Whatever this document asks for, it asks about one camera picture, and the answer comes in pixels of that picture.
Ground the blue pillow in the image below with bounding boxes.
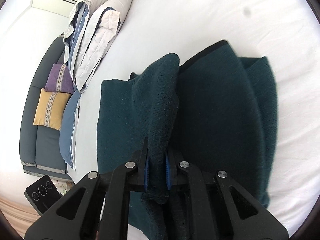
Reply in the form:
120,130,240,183
59,90,80,169

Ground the purple patterned cushion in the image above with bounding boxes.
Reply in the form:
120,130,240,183
44,63,74,94

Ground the black camera box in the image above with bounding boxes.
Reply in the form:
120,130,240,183
24,175,62,215

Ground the dark green knit sweater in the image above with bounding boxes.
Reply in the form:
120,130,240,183
97,41,278,239

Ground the dark grey sofa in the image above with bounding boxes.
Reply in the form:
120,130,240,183
19,35,72,182

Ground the white bed sheet mattress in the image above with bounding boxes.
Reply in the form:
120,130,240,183
68,0,319,235

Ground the yellow patterned cushion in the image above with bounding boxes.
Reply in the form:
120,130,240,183
33,88,71,131

